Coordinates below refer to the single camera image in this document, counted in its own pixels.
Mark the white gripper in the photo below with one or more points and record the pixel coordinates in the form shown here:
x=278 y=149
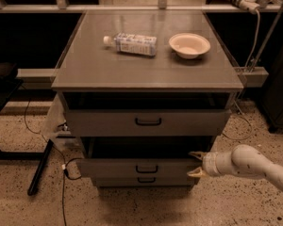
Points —
x=209 y=164

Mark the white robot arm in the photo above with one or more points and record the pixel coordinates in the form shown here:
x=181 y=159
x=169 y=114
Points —
x=243 y=161

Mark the grey drawer cabinet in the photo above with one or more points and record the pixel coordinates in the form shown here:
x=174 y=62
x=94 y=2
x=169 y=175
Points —
x=91 y=66

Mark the white paper bowl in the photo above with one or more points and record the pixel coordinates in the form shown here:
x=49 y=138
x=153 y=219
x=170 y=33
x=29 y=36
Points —
x=188 y=45

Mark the plastic water bottle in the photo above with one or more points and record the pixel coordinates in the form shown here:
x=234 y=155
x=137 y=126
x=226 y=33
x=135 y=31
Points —
x=133 y=44

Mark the black table leg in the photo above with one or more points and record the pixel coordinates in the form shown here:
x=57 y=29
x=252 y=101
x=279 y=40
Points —
x=33 y=188

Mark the black side table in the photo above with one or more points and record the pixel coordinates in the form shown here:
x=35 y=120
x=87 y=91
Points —
x=8 y=82

